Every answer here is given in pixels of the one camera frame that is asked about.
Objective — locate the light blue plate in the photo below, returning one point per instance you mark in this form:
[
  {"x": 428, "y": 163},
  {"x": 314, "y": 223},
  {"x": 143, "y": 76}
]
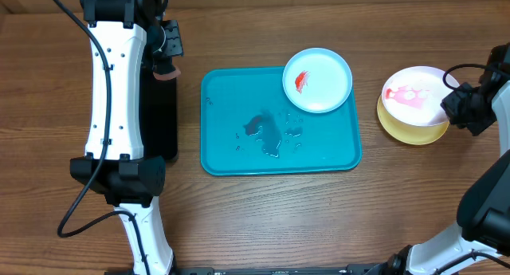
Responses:
[{"x": 317, "y": 80}]

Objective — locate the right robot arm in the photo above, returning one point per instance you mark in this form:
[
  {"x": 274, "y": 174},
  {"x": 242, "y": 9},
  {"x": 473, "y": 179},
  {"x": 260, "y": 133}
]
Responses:
[{"x": 481, "y": 230}]

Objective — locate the yellow-green plate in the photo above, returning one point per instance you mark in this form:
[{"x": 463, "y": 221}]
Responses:
[{"x": 413, "y": 135}]

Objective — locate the teal serving tray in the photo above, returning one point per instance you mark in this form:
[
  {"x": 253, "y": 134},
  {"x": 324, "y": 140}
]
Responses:
[{"x": 248, "y": 126}]

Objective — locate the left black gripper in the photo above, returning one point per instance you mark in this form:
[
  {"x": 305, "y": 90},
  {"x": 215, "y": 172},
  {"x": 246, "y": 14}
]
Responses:
[{"x": 175, "y": 48}]

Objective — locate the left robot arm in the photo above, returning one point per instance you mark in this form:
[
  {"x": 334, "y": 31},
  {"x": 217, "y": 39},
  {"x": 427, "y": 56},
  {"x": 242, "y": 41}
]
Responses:
[{"x": 134, "y": 121}]

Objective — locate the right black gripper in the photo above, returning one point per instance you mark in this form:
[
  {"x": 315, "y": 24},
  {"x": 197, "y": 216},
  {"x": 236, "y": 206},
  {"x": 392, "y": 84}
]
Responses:
[{"x": 452, "y": 107}]

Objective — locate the black rectangular tray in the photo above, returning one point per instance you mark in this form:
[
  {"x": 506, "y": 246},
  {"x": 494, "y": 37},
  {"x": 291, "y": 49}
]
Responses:
[{"x": 158, "y": 117}]

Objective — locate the white plate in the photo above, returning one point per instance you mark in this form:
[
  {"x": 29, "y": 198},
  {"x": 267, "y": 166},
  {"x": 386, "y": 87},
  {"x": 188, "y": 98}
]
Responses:
[{"x": 414, "y": 95}]

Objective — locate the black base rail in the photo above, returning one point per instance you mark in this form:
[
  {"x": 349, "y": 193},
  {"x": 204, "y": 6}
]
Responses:
[{"x": 352, "y": 269}]

